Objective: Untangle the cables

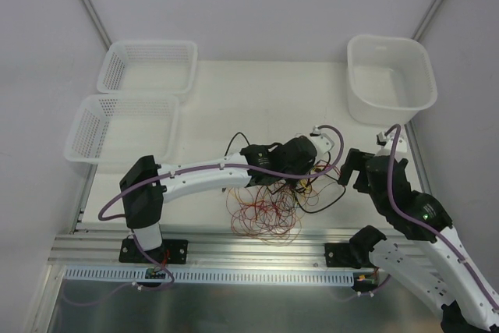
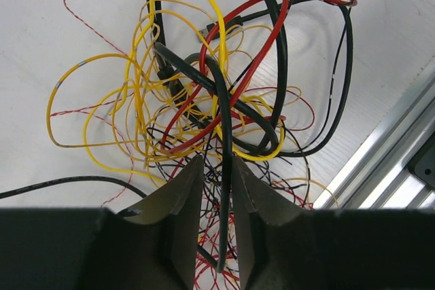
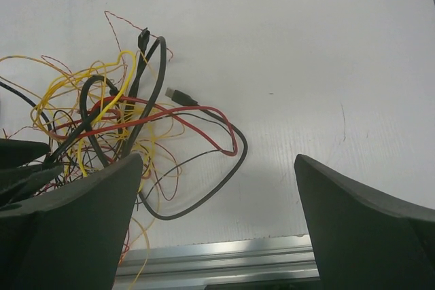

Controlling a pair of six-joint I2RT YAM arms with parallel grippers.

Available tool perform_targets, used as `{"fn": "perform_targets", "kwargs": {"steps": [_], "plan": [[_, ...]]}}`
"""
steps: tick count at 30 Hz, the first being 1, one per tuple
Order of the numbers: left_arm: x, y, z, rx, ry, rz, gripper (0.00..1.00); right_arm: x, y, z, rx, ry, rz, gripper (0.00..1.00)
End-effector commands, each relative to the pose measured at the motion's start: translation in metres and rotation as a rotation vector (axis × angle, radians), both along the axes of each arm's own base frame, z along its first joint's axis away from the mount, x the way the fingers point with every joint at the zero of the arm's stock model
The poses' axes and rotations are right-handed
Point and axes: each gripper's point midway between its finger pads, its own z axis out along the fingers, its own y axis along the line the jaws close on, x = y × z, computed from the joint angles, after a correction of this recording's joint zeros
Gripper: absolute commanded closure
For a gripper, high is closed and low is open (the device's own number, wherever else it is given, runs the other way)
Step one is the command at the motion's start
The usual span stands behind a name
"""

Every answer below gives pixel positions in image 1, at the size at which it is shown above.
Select white solid tub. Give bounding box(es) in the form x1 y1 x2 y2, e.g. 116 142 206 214
347 34 438 126

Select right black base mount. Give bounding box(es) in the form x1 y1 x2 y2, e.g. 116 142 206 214
324 243 374 269

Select white perforated basket far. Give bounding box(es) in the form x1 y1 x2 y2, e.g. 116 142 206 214
97 40 198 101

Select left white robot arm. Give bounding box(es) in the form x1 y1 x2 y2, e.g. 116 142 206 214
119 134 332 263

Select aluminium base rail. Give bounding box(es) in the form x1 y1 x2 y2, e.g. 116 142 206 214
50 223 434 271

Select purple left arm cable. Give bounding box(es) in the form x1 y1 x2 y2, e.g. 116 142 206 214
97 124 345 291

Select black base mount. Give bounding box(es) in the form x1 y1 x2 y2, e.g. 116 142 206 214
118 238 189 264
324 243 374 269

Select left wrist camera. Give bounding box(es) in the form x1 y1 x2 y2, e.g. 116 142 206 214
308 126 334 156

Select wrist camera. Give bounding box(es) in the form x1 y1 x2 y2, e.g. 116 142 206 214
308 126 334 156
376 131 409 161

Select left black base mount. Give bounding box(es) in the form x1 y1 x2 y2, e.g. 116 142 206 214
118 238 189 264

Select red yellow wires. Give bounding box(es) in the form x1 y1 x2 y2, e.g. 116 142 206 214
224 161 340 246

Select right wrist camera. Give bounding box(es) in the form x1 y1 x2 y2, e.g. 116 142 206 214
376 131 409 161

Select white perforated basket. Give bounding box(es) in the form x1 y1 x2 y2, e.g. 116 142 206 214
64 92 180 165
97 40 198 101

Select white slotted cable duct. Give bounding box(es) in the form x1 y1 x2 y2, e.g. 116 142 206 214
64 266 354 287

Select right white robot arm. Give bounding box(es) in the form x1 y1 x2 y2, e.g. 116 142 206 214
337 149 498 332

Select white perforated basket near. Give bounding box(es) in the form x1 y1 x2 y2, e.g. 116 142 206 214
64 92 180 165

